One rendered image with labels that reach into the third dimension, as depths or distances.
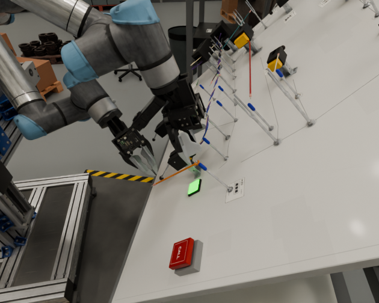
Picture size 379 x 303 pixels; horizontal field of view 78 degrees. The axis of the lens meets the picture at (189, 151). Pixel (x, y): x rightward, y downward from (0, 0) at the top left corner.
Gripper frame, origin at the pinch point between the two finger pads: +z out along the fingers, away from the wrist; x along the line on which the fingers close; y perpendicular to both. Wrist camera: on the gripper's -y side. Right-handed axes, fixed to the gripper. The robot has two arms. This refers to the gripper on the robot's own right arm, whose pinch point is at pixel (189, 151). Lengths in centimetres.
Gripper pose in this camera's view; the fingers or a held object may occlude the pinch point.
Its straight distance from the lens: 62.1
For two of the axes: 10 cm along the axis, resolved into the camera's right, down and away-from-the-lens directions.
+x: 1.7, -6.6, 7.3
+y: 9.2, -1.6, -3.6
